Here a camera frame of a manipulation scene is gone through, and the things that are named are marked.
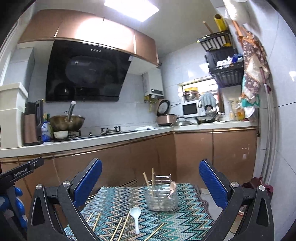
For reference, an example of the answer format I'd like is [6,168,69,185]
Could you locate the chopstick in holder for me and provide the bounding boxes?
[151,167,154,187]
[143,172,154,196]

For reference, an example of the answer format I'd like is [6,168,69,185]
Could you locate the clear utensil holder basket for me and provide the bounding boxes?
[143,174,179,212]

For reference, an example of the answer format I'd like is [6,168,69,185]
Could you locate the steel pot lid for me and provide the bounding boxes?
[171,116,193,126]

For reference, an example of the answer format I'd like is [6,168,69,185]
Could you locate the chopstick in holder right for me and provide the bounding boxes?
[151,167,154,187]

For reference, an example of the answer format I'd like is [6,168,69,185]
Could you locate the white plastic spoon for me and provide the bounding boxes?
[129,207,142,235]

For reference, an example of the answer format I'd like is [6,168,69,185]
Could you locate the zigzag patterned table mat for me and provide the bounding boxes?
[63,183,216,241]

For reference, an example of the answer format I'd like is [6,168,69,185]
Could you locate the black range hood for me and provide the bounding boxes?
[45,40,132,102]

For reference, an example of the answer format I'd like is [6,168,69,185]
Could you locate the dark red trash bin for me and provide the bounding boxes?
[242,176,273,199]

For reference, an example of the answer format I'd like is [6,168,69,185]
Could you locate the brass wok with handle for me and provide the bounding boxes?
[49,101,85,132]

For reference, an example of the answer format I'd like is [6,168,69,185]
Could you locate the copper rice cooker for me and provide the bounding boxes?
[157,99,177,126]

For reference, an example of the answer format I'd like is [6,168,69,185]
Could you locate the yellow bottle on counter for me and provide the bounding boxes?
[235,103,245,121]

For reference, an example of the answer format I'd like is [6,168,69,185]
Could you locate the white water heater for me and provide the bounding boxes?
[142,68,164,97]

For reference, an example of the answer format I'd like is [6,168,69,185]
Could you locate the white microwave oven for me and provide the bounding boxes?
[182,100,201,118]

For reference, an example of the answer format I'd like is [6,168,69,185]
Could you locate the blue label oil bottle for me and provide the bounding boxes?
[41,112,53,142]

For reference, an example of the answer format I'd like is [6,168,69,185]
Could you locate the white bowl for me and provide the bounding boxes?
[53,131,69,140]

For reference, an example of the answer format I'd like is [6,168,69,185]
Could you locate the gas stove top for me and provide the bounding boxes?
[53,126,137,142]

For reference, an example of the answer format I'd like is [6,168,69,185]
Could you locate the steel pot on microwave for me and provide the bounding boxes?
[183,87,200,101]

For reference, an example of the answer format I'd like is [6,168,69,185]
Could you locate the blue hanging towel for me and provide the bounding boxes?
[200,93,216,109]

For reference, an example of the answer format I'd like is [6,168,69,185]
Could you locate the chopstick in holder left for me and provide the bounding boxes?
[143,172,154,196]

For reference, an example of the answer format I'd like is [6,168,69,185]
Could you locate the blue white gloved hand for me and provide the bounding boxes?
[1,186,28,230]

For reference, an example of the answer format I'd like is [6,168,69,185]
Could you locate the copper electric kettle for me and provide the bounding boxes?
[24,99,44,146]

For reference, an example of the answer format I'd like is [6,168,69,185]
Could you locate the yellow roll on rack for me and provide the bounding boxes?
[214,14,228,32]

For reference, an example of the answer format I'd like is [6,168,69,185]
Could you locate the black wall rack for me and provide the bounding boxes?
[197,30,244,88]

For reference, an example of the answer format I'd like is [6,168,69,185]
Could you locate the patterned hanging cloth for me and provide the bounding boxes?
[233,21,270,104]

